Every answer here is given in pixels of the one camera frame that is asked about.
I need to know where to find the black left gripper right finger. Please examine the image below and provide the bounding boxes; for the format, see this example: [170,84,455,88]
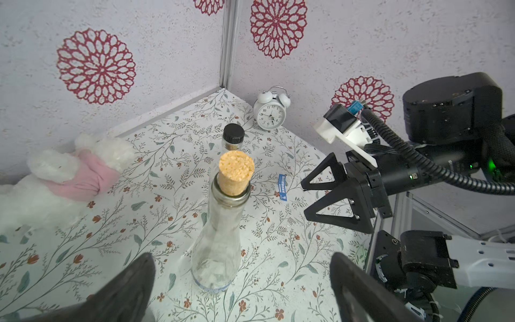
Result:
[329,252,421,321]

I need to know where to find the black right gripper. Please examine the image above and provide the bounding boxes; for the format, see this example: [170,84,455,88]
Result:
[301,151,422,234]

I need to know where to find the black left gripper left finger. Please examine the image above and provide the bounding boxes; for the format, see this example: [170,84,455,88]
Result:
[24,252,156,322]

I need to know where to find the blue peeled label sticker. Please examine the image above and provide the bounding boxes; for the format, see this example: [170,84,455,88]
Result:
[278,174,287,201]

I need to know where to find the clear tall glass bottle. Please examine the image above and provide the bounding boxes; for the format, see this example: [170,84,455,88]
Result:
[191,150,255,293]

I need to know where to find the clear plastic bottle blue label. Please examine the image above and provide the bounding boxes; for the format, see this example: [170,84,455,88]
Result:
[221,123,245,154]

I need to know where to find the black bottle cap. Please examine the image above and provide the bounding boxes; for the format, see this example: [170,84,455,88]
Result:
[223,123,245,145]

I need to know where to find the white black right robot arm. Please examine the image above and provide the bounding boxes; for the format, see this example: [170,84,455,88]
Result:
[301,72,514,302]

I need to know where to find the white alarm clock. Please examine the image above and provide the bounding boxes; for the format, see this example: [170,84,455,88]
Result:
[253,86,291,130]

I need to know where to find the white plush toy pink scarf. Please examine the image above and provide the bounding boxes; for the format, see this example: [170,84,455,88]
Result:
[1,134,136,233]

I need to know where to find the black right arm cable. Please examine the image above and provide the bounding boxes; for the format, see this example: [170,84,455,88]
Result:
[359,107,515,197]

